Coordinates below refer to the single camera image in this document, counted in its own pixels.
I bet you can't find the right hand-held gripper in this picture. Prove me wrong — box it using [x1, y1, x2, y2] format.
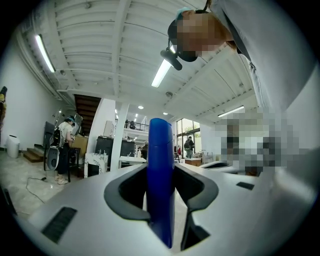
[199, 107, 311, 177]

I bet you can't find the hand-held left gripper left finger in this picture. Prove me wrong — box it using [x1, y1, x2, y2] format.
[14, 163, 168, 256]

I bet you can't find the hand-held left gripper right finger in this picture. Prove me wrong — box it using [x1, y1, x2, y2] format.
[172, 162, 309, 256]

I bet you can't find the blue round object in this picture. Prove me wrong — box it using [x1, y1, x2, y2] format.
[146, 117, 175, 250]

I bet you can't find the large glass window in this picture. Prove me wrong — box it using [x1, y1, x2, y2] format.
[176, 117, 201, 159]

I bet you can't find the white ceiling tube light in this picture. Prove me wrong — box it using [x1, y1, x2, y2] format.
[34, 33, 57, 74]
[217, 105, 245, 118]
[151, 46, 176, 88]

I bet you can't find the marble-pattern white cabinet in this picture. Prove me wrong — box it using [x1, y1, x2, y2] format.
[84, 152, 111, 179]

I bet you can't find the brown cardboard box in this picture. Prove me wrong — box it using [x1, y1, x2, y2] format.
[71, 134, 89, 157]

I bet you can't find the black cabinet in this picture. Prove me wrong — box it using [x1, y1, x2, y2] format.
[96, 135, 137, 163]

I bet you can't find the black railing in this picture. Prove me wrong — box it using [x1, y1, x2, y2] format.
[114, 118, 151, 132]

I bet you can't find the white pillar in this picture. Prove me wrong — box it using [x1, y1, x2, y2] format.
[110, 101, 130, 173]

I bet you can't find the black backpack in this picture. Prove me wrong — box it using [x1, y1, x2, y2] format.
[51, 126, 63, 148]

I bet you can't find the white box appliance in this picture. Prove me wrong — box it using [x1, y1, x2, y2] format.
[103, 120, 116, 137]

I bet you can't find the white bin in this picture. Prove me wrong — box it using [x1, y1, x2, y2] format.
[6, 134, 20, 159]

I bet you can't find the dark wooden staircase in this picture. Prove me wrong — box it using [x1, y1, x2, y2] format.
[22, 93, 102, 163]

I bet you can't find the person's grey jacket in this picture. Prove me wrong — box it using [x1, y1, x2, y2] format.
[208, 0, 320, 213]

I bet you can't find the person's head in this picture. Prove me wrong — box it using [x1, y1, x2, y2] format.
[167, 8, 237, 63]

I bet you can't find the brown tall decoration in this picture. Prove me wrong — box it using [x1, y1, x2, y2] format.
[0, 86, 8, 142]

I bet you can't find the black floor cable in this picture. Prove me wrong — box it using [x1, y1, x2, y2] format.
[26, 176, 48, 204]

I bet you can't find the white table with wire shelf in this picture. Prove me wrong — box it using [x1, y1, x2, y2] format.
[118, 155, 148, 169]

